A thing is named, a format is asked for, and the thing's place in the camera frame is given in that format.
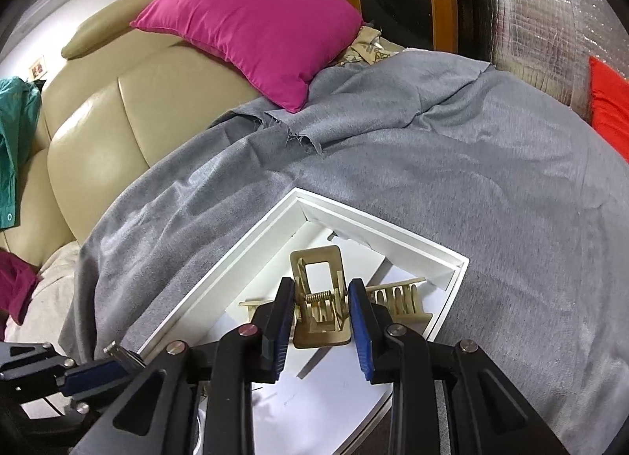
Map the white box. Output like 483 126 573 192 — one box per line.
135 186 470 455

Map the cream hair claw clip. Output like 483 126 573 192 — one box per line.
239 245 433 349

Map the teal garment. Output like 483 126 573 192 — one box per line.
0 77 42 230

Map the grey blanket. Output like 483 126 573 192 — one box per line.
59 50 629 455

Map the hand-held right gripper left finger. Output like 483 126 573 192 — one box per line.
71 277 298 455

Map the silver insulation sheet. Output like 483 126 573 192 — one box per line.
484 0 629 122

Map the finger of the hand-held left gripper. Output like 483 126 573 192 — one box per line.
0 343 144 397
49 393 106 420

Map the beige leather sofa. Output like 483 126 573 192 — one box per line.
0 0 315 343

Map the cream cloth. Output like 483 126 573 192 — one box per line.
5 241 82 355

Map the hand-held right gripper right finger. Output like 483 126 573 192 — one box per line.
348 278 571 455

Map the patterned beige cloth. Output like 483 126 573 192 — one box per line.
334 25 406 68

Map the red pillow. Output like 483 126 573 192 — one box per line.
587 56 629 163

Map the magenta pillow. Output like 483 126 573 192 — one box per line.
130 0 364 113

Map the magenta cloth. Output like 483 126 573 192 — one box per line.
0 251 40 325

